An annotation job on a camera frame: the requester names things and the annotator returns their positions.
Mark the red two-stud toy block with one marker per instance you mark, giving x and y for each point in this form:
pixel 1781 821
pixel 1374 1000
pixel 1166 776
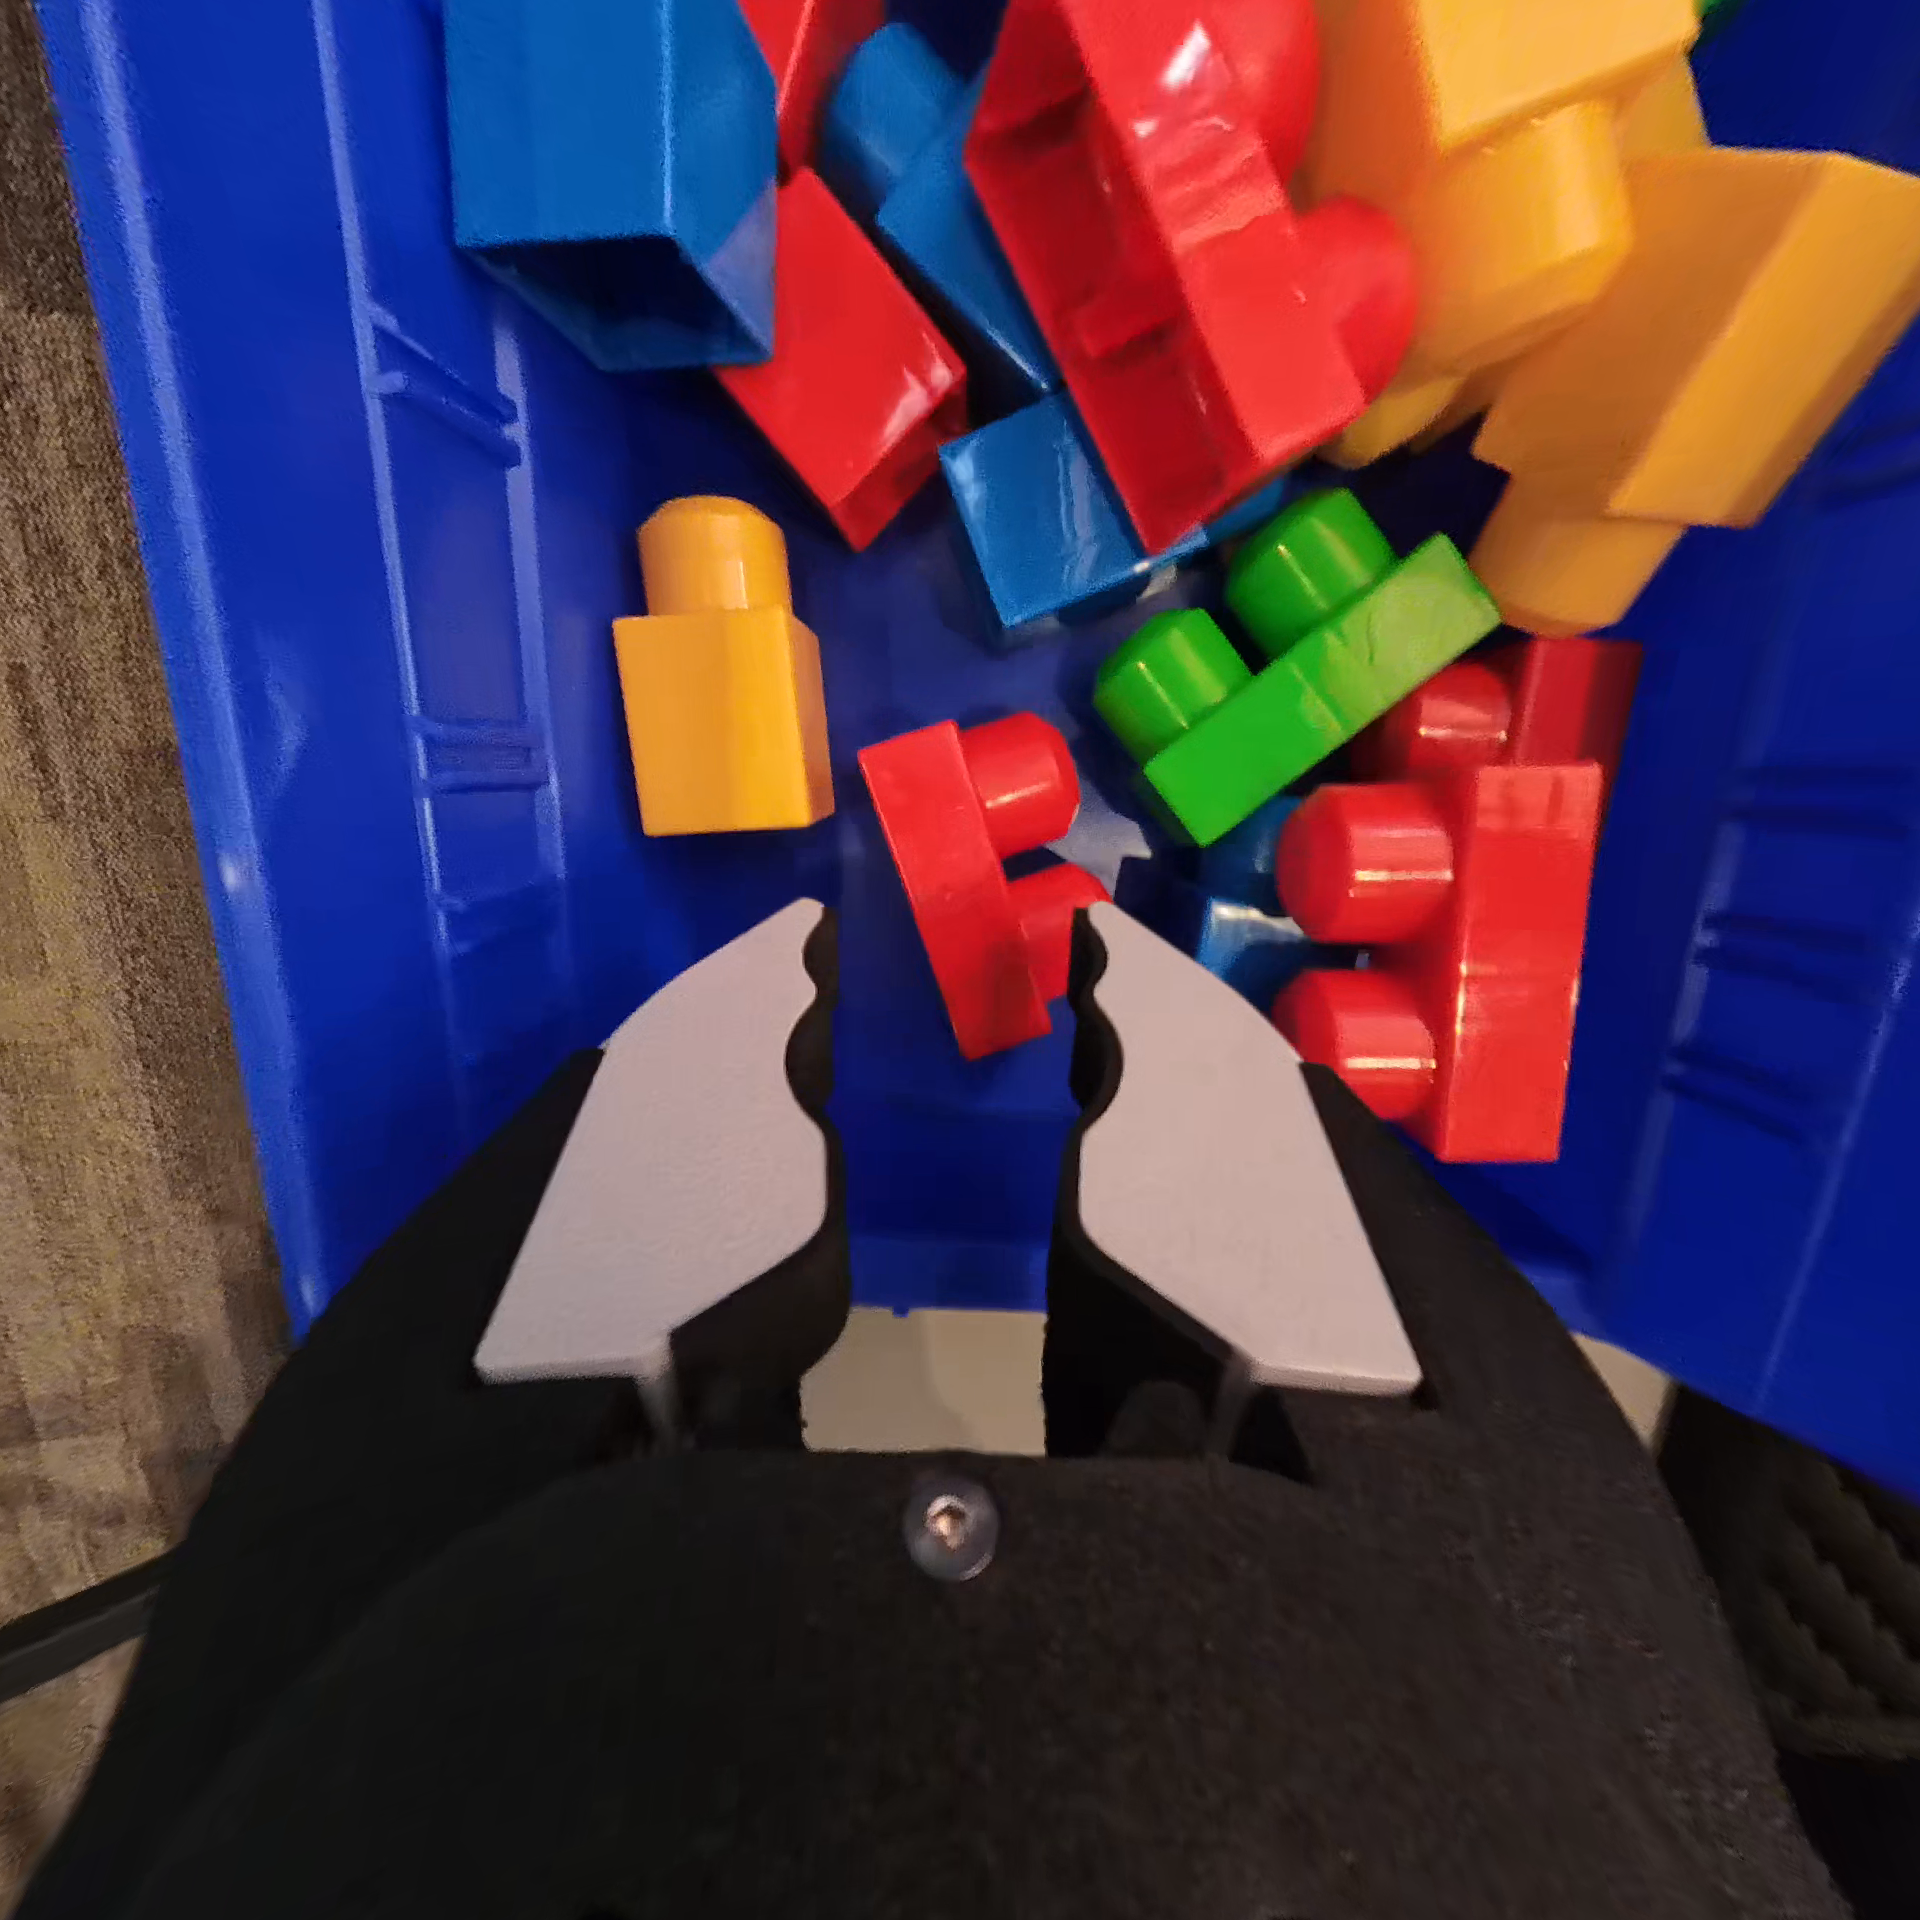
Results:
pixel 945 885

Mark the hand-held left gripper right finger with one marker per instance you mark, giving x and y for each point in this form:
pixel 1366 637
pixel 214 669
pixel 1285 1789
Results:
pixel 1229 1200

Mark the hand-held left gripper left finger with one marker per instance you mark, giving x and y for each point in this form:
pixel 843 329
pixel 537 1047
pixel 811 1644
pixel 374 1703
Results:
pixel 675 1184

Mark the blue plastic bin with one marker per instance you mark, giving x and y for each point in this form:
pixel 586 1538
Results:
pixel 374 600

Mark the yellow one-stud toy block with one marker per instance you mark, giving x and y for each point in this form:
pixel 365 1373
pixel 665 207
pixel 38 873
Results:
pixel 720 720

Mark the pile of coloured toy blocks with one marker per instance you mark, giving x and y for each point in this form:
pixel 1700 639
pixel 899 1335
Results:
pixel 1184 255

